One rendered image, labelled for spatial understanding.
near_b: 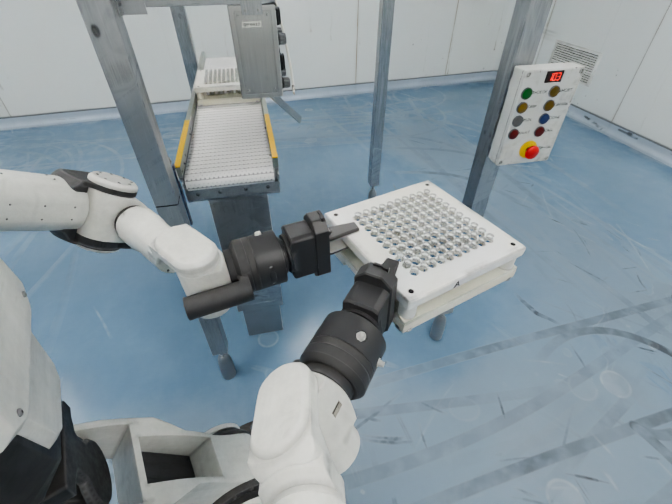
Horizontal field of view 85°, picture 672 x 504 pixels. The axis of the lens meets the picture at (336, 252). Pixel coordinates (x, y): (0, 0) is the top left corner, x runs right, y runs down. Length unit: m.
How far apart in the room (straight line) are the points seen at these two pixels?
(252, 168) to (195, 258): 0.63
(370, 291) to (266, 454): 0.23
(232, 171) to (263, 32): 0.38
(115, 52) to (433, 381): 1.55
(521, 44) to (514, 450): 1.36
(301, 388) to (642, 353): 2.00
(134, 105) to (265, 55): 0.32
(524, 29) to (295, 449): 1.05
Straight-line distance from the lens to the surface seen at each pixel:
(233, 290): 0.55
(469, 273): 0.59
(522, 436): 1.75
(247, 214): 1.36
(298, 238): 0.57
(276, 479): 0.37
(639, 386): 2.12
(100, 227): 0.76
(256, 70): 1.02
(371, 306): 0.47
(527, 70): 1.12
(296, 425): 0.36
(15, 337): 0.50
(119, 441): 0.82
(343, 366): 0.43
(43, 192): 0.71
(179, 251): 0.57
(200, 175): 1.16
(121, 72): 0.98
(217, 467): 0.84
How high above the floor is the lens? 1.47
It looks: 41 degrees down
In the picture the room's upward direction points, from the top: straight up
